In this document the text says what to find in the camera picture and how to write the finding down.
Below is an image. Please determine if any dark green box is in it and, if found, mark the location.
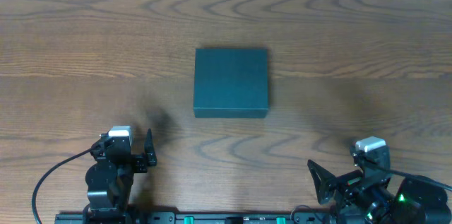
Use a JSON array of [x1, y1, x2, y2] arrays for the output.
[[193, 48, 269, 119]]

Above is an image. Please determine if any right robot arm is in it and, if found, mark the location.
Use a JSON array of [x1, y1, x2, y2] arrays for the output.
[[307, 160, 451, 224]]

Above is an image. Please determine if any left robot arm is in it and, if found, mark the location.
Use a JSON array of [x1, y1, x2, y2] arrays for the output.
[[83, 126, 157, 223]]

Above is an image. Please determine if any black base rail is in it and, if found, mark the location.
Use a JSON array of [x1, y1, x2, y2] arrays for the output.
[[54, 211, 337, 224]]

